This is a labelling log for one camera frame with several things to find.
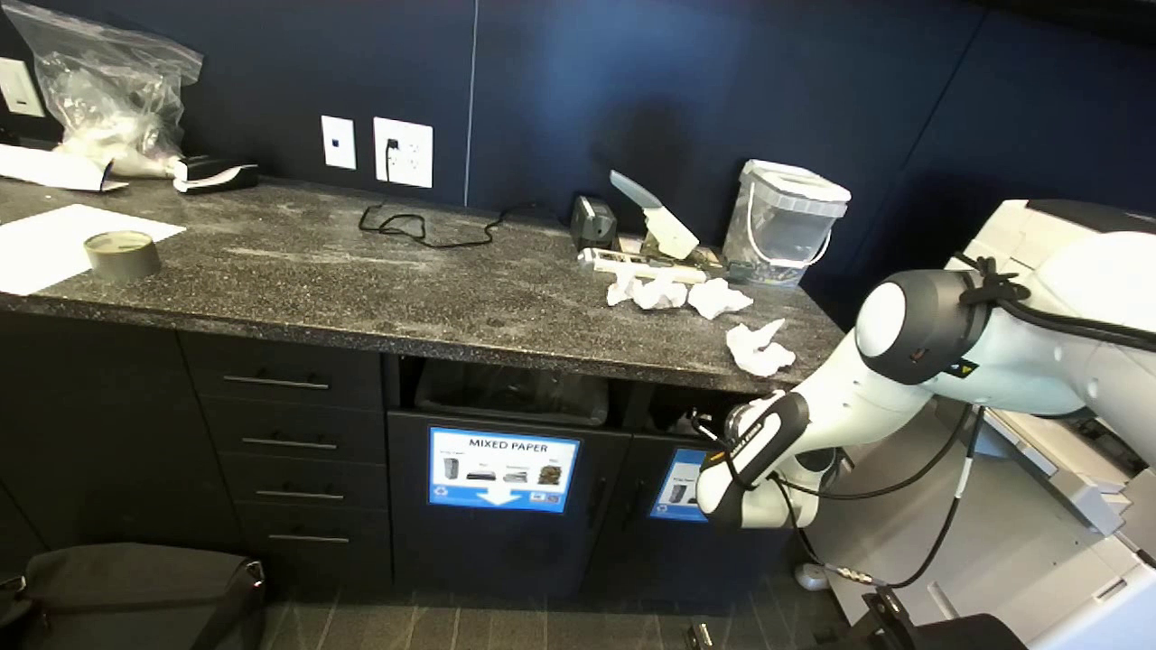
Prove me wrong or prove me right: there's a white tissue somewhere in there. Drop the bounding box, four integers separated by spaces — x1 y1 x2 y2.
602 276 752 322
726 322 794 379

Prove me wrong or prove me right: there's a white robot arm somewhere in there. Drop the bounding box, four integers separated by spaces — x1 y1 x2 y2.
698 199 1156 527

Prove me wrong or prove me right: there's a left black rubbish bin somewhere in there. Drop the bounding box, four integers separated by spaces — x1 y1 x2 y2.
415 361 610 426

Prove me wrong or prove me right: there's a black rubbish bin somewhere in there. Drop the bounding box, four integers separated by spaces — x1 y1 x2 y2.
622 387 733 439
415 361 610 426

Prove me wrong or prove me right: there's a right black rubbish bin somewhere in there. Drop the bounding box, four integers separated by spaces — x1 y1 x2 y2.
622 387 733 439

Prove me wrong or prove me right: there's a left blue recycling sign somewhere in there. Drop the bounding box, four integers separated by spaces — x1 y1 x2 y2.
428 426 576 516

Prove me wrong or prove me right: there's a right blue mixed paper sign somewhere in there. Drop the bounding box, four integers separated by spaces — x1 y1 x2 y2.
651 448 703 522

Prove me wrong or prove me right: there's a roll of tape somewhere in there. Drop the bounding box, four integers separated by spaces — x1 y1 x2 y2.
84 232 160 259

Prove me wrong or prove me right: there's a black drawer cabinet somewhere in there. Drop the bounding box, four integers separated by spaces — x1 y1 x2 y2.
0 312 391 583

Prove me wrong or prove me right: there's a grey office printer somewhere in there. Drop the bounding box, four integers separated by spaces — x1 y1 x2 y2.
804 400 1156 650

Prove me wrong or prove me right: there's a clear plastic bag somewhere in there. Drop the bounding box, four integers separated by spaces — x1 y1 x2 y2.
2 0 202 175

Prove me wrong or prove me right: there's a white paper sheet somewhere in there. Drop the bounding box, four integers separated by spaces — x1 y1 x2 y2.
0 200 178 297

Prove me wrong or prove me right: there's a black bag on floor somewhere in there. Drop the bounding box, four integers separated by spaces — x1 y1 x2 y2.
0 541 268 650

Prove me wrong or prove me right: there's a black cable on counter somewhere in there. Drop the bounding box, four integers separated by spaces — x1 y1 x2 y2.
352 199 515 253

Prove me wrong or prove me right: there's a white double wall socket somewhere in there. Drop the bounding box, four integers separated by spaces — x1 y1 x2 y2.
373 116 433 187

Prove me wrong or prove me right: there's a white single wall socket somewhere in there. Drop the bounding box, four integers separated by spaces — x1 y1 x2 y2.
321 116 358 169

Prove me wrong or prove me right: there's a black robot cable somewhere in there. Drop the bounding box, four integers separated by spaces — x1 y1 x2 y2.
709 256 1156 590

